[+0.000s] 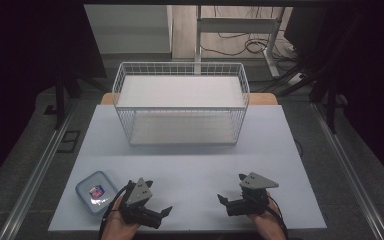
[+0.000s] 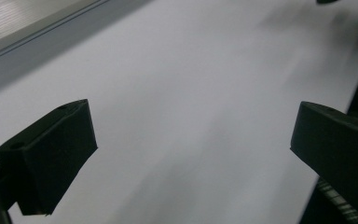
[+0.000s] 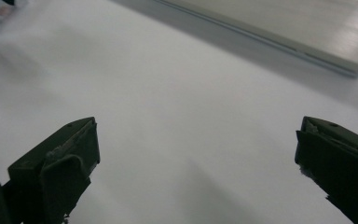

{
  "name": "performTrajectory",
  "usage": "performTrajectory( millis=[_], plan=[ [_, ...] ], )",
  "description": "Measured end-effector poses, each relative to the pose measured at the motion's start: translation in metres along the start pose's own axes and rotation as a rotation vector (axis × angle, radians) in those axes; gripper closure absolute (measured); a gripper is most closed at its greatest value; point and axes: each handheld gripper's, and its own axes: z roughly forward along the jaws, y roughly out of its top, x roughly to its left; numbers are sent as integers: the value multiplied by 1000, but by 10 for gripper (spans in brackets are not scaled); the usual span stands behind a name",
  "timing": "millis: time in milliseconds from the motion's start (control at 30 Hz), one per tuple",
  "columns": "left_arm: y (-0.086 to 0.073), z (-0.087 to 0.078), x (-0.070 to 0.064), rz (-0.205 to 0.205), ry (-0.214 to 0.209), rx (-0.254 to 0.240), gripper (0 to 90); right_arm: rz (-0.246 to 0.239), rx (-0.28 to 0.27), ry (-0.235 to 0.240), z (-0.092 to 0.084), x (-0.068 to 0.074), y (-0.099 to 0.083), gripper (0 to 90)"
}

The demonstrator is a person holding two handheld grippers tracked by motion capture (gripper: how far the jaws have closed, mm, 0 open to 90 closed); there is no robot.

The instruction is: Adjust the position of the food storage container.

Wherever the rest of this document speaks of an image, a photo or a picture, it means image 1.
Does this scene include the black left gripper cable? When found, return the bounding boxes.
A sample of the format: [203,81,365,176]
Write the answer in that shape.
[98,185,130,240]

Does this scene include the white metal desk frame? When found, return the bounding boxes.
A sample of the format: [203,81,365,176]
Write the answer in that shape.
[194,4,286,80]

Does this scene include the wooden table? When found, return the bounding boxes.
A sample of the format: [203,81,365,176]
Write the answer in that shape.
[100,92,279,106]

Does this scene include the blue lidded plastic container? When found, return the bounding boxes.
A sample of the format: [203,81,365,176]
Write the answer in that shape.
[75,170,119,216]

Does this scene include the white wire basket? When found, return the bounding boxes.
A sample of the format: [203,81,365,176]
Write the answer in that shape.
[111,61,251,147]

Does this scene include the person's right hand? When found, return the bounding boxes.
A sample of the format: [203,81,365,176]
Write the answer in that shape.
[247,194,286,240]

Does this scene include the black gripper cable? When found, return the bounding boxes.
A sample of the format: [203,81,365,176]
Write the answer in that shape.
[266,195,290,240]
[98,185,130,240]

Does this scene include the black floor bracket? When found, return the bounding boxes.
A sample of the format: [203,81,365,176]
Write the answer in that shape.
[56,129,82,154]

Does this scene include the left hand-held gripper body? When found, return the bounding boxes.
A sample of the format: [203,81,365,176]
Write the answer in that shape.
[118,177,163,230]

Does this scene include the white cabinet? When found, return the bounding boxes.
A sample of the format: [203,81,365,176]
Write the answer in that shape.
[83,4,174,55]

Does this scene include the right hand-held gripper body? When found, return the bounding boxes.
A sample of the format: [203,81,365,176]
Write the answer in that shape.
[226,171,280,218]

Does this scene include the aluminium floor rail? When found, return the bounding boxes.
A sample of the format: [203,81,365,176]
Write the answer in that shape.
[0,99,78,240]
[311,101,384,240]

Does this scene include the person's left hand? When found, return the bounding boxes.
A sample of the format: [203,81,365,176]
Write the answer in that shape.
[101,196,142,240]

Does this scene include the black metal stand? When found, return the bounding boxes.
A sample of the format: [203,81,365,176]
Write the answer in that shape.
[309,66,348,135]
[43,66,82,131]

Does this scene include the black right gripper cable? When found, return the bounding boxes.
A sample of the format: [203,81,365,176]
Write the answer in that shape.
[266,195,290,240]

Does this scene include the black floor cables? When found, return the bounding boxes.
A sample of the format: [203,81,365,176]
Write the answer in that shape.
[200,5,299,63]

